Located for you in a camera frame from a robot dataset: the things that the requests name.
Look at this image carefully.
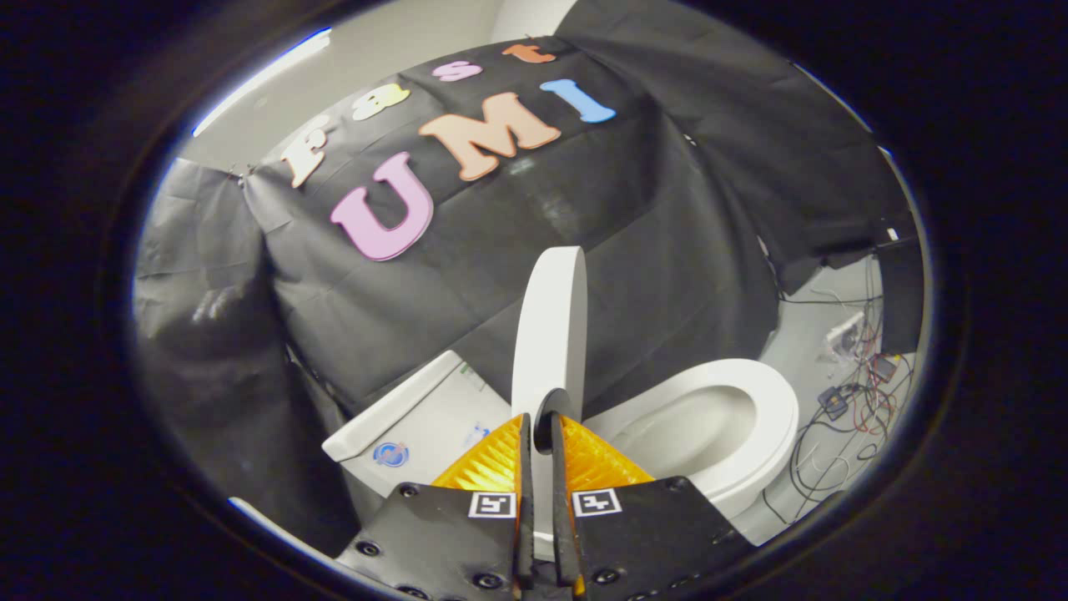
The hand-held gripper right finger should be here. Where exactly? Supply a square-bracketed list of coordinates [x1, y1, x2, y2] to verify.
[550, 413, 757, 601]

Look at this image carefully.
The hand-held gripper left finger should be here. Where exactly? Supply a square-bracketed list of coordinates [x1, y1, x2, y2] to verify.
[334, 413, 536, 601]

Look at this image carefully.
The white toilet lid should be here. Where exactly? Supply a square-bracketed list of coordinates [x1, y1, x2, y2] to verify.
[510, 246, 590, 562]

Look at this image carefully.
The white toilet with tank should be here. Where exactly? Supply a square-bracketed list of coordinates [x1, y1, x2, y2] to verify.
[321, 351, 800, 545]

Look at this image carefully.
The white toilet seat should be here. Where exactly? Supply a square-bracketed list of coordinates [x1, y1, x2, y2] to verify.
[584, 358, 800, 495]

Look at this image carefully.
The small black electronic module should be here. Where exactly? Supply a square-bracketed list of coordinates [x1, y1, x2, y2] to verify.
[817, 384, 854, 420]

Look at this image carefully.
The black backdrop cloth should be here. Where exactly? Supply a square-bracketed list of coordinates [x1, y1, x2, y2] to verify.
[133, 0, 919, 558]

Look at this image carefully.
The tangle of thin cables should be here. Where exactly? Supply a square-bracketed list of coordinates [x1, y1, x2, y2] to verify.
[761, 284, 912, 523]

